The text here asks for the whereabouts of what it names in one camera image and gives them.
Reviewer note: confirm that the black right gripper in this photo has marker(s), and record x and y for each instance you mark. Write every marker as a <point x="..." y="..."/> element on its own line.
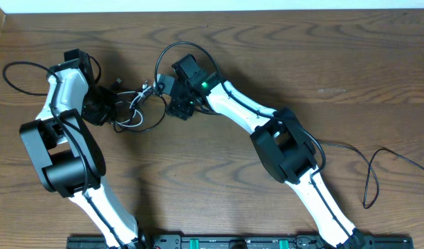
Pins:
<point x="176" y="108"/>

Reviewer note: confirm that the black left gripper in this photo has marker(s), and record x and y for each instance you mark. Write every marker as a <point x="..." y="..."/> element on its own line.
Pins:
<point x="105" y="117"/>

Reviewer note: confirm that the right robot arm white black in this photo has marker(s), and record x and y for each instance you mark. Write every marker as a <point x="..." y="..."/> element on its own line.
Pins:
<point x="286" y="150"/>

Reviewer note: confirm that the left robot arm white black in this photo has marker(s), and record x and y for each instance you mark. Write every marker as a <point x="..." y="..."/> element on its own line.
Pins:
<point x="66" y="156"/>

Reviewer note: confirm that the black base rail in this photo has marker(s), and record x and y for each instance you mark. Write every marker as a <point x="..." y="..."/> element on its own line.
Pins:
<point x="303" y="241"/>

